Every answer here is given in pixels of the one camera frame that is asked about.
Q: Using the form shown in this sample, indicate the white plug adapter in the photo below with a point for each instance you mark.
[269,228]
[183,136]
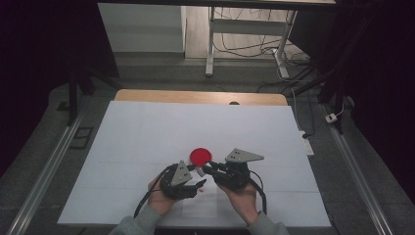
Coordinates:
[331,118]

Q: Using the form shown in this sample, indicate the aluminium floor rail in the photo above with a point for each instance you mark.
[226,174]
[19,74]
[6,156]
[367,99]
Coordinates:
[49,169]
[355,169]

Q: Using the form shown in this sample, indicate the white paper sheet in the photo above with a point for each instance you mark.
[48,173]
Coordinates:
[204,207]

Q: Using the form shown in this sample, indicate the person's left hand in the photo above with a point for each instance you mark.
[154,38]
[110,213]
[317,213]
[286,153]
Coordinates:
[160,202]

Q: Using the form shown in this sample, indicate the white table cover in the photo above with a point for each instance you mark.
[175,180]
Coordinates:
[195,124]

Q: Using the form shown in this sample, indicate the white desk frame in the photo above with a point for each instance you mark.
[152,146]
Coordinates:
[244,26]

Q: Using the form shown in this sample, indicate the white power strip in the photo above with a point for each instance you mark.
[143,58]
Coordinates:
[307,145]

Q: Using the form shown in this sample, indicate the white cabinet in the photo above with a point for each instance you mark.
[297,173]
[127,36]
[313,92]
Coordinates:
[140,29]

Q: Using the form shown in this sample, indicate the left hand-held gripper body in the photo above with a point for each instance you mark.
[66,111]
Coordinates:
[177,189]

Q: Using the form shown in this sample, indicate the dark curtain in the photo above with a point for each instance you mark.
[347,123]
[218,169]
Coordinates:
[385,81]
[32,65]

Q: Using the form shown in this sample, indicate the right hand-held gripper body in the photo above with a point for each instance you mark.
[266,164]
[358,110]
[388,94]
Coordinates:
[233,176]

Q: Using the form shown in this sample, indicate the black metal stand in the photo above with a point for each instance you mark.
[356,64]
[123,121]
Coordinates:
[337,98]
[72,101]

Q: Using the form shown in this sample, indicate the person's right hand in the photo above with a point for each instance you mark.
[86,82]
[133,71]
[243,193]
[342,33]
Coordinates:
[243,202]

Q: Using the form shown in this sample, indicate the black table grommet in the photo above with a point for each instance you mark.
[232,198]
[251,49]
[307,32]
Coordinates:
[234,103]

